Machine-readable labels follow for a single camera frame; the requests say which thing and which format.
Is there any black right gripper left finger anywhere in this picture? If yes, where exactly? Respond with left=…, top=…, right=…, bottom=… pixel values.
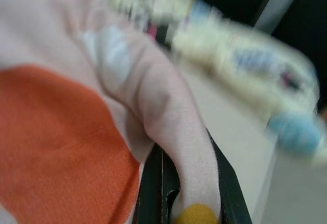
left=134, top=143, right=182, bottom=224

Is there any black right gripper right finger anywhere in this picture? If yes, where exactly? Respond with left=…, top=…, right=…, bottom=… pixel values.
left=206, top=131, right=254, bottom=224

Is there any pink pillow with orange patches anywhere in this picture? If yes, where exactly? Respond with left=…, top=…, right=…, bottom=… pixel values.
left=0, top=0, right=220, bottom=224

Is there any cream cartoon print blanket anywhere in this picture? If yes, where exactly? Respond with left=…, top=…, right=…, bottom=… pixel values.
left=107, top=0, right=322, bottom=168

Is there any wide black cabinet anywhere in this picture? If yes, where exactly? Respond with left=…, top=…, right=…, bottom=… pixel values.
left=270, top=0, right=327, bottom=117

